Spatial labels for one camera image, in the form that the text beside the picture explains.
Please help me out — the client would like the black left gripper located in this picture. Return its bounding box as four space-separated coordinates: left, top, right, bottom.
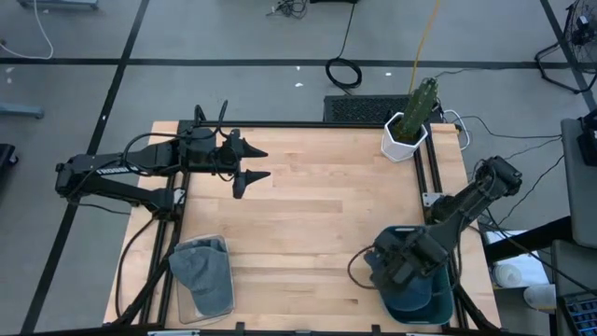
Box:
178 126 272 201

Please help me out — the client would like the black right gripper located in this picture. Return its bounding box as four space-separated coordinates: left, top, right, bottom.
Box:
371 227 452 289

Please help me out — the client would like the dark blue baseball cap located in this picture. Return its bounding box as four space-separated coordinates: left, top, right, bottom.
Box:
380 270 454 326
363 249 437 315

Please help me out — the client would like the light grey-blue baseball cap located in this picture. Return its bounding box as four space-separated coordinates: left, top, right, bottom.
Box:
168 238 235 318

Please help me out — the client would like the white plastic cup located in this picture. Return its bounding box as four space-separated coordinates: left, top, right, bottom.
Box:
522 283 559 313
493 263 523 289

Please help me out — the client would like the white faceted plant pot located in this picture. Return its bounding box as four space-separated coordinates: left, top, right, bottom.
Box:
380 111 429 164

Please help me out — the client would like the black perforated box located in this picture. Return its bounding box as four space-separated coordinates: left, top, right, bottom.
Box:
322 94 445 125

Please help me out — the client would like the tall green cactus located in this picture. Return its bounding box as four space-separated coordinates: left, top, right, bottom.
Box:
397 77 440 142

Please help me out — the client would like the clear plastic bin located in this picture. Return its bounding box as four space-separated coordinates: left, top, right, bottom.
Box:
174 233 237 327

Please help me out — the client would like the grey desk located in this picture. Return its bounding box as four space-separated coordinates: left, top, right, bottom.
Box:
559 116 597 249

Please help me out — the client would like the black keyboard with blue keys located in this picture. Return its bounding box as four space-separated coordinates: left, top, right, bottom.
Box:
562 293 597 336

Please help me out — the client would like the black desk device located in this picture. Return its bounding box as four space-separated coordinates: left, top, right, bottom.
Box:
576 109 597 167

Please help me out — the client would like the grey cart leg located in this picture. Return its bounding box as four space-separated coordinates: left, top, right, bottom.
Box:
0 102 46 120

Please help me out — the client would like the black floor object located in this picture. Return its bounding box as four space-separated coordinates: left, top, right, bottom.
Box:
0 143 20 170

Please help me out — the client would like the black floor fan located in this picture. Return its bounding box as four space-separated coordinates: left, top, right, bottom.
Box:
534 0 597 95

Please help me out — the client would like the coiled black floor cable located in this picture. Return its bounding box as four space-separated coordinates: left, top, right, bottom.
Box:
325 0 364 91

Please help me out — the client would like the black cable tangle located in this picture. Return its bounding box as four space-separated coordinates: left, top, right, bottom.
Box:
266 0 310 19

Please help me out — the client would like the yellow hanging cable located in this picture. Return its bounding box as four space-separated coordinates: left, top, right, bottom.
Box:
408 0 442 95

